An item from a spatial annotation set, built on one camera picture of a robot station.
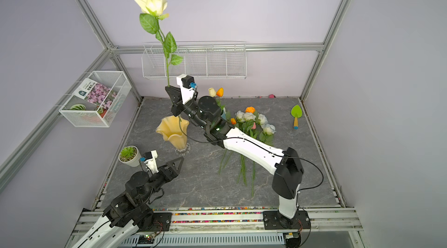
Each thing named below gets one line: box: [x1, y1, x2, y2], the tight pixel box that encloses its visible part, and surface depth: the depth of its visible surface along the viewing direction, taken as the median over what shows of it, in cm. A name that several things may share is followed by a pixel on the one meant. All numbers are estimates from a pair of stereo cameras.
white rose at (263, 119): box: [257, 113, 269, 126], surface depth 105 cm
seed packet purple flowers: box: [72, 78, 119, 111], surface depth 76 cm
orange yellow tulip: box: [215, 87, 225, 98], surface depth 84 cm
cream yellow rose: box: [135, 0, 184, 88], surface depth 46 cm
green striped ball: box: [69, 103, 87, 111], surface depth 72 cm
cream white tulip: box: [207, 87, 217, 98], surface depth 82 cm
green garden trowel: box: [291, 104, 304, 130], surface depth 114 cm
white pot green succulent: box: [118, 145, 142, 168], surface depth 86 cm
